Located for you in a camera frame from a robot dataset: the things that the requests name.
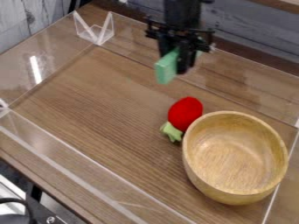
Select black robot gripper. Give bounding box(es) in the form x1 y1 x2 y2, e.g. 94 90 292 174
145 11 215 74

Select green rectangular block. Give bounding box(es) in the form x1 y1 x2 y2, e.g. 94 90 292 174
154 48 179 85

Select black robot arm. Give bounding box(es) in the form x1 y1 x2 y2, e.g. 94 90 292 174
145 0 215 74

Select brown wooden bowl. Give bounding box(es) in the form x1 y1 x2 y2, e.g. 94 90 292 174
182 111 289 206

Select red plush strawberry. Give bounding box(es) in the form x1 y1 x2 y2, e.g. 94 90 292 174
161 96 203 143

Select clear acrylic corner bracket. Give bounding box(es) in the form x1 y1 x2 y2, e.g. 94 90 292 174
73 11 115 46

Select clear acrylic tray wall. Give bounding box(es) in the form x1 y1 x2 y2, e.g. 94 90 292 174
0 6 299 224

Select black metal table frame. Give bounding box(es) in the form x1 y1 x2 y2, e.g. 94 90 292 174
26 183 69 224

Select black cable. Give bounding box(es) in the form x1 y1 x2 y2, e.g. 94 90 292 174
0 197 38 224

